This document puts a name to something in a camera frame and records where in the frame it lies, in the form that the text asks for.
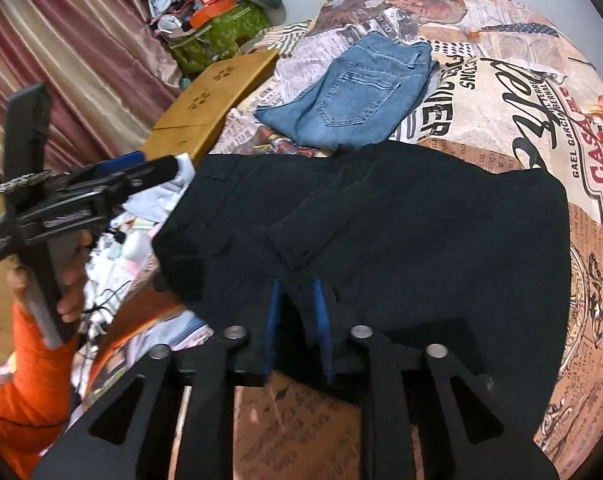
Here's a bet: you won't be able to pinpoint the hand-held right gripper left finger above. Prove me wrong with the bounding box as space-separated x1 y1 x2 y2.
32 280 282 480

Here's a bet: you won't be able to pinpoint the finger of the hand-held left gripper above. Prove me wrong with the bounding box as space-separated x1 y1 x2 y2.
16 156 180 241
56 151 147 194

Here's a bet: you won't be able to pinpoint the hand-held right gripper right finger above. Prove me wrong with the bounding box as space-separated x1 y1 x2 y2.
314 280 562 480

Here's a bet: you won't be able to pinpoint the black pants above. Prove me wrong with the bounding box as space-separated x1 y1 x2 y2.
152 142 572 441

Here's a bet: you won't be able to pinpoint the person's left forearm orange sleeve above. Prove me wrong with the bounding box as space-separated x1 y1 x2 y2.
0 305 78 477

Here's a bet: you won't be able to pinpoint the person's left hand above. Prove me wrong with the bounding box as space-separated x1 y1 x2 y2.
6 233 95 324

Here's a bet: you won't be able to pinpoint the white clutter pile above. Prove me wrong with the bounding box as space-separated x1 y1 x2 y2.
76 152 203 361

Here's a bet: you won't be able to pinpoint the wooden lap table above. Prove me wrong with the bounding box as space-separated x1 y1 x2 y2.
142 49 281 166

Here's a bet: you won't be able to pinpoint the striped red curtain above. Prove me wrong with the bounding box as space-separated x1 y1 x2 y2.
0 0 183 187

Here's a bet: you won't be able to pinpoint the green patterned bag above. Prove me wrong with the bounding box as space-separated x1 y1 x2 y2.
168 2 273 74

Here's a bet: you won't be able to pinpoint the orange box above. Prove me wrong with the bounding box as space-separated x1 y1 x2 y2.
189 0 235 29

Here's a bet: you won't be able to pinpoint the blue jeans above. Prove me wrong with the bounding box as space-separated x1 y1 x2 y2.
256 32 439 150

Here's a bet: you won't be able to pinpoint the bed with newspaper-print sheet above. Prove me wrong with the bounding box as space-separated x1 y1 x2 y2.
202 0 603 480

